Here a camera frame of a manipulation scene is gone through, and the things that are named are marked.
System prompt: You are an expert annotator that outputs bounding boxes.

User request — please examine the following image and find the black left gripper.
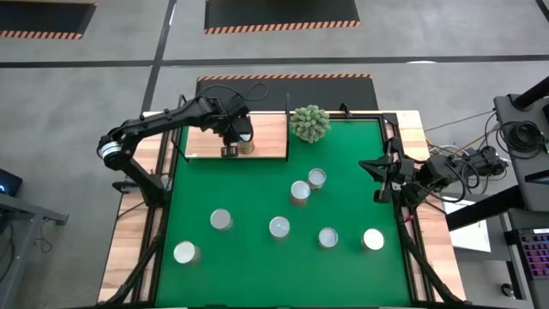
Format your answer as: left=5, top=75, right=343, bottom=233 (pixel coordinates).
left=205, top=94, right=255, bottom=158

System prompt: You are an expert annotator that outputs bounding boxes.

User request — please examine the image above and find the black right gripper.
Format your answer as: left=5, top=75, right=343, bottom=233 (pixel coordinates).
left=359, top=148, right=415, bottom=203

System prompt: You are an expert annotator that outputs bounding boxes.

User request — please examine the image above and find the orange pineapple label can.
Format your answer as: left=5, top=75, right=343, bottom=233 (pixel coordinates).
left=290, top=179, right=312, bottom=207
left=237, top=133, right=256, bottom=155

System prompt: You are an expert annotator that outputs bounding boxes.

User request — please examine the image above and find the small honey label can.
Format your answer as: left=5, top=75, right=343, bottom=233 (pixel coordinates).
left=306, top=167, right=328, bottom=191

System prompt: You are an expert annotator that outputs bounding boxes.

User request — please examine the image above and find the green peaches label can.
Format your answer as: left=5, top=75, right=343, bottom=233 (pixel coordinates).
left=172, top=240, right=201, bottom=265
left=209, top=208, right=235, bottom=233

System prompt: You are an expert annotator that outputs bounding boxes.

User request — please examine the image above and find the silver-lidded tin can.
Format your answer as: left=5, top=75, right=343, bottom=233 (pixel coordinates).
left=268, top=215, right=292, bottom=240
left=362, top=227, right=386, bottom=251

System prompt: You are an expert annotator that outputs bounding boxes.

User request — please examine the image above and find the green sliced peaches can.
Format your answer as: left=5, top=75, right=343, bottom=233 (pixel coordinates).
left=317, top=227, right=340, bottom=250

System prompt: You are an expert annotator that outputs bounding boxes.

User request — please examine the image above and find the potted green succulent plant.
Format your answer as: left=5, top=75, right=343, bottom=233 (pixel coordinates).
left=289, top=104, right=332, bottom=144

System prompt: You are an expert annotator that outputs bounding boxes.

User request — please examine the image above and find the black hazard-striped floor mat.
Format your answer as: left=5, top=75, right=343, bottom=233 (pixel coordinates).
left=195, top=73, right=380, bottom=112
left=203, top=0, right=361, bottom=35
left=0, top=0, right=98, bottom=40

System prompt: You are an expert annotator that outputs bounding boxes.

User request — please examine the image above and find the black cart beam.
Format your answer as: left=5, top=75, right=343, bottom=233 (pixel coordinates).
left=445, top=185, right=527, bottom=232

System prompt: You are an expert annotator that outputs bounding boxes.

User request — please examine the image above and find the white paper sheet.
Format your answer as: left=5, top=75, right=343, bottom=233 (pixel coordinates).
left=441, top=200, right=492, bottom=253

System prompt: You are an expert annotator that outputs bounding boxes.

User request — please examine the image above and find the green table mat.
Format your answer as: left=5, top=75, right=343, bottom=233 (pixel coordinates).
left=154, top=118, right=412, bottom=308

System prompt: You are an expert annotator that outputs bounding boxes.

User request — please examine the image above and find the grey equipment cart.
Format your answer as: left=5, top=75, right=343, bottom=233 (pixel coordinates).
left=492, top=93, right=549, bottom=309

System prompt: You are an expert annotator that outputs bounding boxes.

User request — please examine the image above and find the black cart pole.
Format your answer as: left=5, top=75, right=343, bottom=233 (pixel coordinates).
left=512, top=76, right=549, bottom=111

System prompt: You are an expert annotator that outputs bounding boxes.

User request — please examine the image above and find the backlit keyboard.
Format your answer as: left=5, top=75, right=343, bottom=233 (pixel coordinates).
left=518, top=229, right=549, bottom=280

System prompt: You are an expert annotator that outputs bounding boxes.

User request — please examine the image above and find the grey metal desk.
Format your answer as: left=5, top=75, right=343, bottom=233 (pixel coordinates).
left=0, top=192, right=69, bottom=309

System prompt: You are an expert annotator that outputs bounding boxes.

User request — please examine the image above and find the dark device with blue light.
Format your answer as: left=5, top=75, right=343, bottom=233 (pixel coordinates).
left=0, top=168, right=23, bottom=197

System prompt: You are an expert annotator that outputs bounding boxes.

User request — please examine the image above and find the wooden shelf with black frame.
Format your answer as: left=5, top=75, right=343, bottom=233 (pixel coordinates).
left=173, top=92, right=293, bottom=164

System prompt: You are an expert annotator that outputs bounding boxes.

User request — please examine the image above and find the black aluminium table frame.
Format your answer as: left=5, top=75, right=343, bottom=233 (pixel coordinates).
left=96, top=109, right=468, bottom=309

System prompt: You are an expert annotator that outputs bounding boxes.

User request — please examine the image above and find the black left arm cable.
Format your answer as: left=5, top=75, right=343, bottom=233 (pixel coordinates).
left=197, top=81, right=270, bottom=105

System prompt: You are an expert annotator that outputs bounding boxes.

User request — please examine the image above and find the coiled black cable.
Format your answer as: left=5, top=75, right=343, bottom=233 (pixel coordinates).
left=497, top=120, right=548, bottom=160

